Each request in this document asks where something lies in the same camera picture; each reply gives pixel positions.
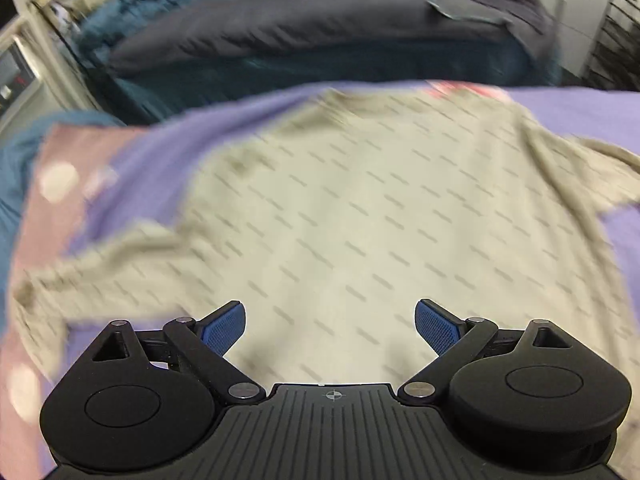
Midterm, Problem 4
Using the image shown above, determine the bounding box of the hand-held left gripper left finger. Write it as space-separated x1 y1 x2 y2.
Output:
90 300 267 406

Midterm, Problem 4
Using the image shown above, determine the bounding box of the black wire rack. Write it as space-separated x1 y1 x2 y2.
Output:
582 0 640 92

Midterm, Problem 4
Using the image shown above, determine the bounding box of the teal ruffled blanket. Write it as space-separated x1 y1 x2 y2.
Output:
75 0 321 56

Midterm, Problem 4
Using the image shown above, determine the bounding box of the white appliance with display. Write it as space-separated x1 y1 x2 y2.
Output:
0 35 43 133

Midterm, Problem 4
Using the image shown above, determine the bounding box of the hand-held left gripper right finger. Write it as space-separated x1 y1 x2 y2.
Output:
397 298 573 405

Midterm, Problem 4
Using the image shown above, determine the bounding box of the purple floral blanket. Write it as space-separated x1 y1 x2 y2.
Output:
0 80 640 480

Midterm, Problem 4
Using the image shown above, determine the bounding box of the dark teal bed sheet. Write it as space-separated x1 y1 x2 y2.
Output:
90 35 568 126

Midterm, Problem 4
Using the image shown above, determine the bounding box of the green polka dot shirt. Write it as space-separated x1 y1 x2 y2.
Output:
10 87 640 480

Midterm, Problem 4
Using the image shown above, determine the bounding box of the blue bed sheet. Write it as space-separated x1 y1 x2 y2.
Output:
0 110 128 301

